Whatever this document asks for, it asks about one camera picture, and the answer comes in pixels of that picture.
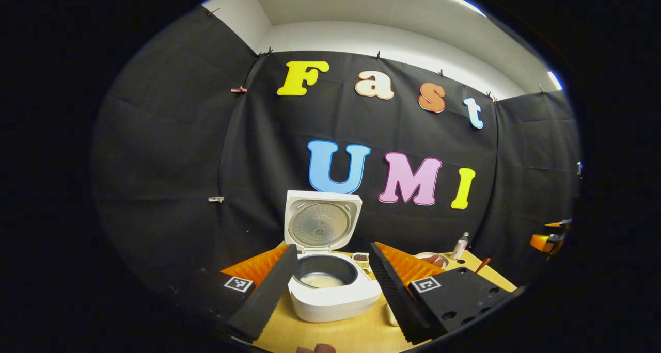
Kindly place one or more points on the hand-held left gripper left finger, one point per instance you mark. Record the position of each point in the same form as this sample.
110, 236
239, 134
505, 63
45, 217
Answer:
268, 296

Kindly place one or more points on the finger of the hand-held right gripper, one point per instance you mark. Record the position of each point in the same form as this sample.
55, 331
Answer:
540, 242
559, 223

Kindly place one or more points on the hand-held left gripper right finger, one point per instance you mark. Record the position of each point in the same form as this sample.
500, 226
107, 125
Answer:
395, 296

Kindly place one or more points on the white rice heap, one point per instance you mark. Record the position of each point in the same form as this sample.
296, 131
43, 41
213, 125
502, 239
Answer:
323, 279

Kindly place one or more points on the brown wooden spoon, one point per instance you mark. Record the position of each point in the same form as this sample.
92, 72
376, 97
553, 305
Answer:
483, 264

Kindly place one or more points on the white rice cooker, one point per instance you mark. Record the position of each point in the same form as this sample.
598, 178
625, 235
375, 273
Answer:
330, 304

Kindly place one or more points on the clear plastic container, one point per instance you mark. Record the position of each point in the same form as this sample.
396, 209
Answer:
391, 314

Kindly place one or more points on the white round plate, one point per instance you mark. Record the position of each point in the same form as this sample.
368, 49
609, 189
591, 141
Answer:
419, 256

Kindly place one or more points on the red meat piece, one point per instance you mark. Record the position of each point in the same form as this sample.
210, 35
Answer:
440, 263
429, 259

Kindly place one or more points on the white divided bean dish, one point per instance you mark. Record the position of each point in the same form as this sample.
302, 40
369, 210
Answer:
360, 258

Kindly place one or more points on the small clear bottle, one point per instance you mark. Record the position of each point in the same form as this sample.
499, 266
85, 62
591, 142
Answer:
459, 249

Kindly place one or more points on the silver metal clip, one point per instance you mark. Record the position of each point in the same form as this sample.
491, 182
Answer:
216, 199

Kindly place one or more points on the copper metal clip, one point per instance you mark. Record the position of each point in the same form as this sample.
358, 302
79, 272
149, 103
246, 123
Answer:
238, 90

